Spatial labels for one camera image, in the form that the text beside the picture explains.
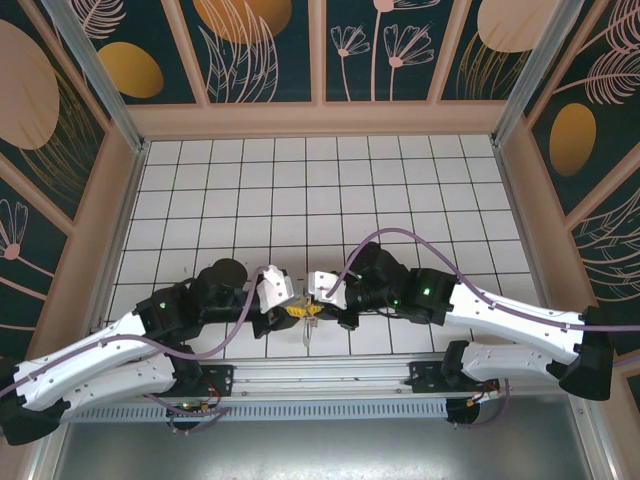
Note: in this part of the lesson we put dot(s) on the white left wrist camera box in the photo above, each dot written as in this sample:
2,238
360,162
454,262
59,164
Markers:
275,290

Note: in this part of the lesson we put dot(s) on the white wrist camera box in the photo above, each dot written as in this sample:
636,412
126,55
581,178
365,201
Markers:
325,287
275,290

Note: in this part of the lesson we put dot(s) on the aluminium frame post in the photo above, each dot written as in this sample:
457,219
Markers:
95,65
530,70

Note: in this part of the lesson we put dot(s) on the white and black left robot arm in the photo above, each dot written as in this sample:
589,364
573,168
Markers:
90,360

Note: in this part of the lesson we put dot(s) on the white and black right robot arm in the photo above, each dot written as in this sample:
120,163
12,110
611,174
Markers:
515,320

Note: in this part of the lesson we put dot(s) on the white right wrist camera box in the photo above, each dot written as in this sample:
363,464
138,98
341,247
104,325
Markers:
325,287

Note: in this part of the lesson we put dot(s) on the grey metal sheet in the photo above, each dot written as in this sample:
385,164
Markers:
320,450

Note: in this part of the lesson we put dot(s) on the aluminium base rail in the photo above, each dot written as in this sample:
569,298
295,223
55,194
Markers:
320,372

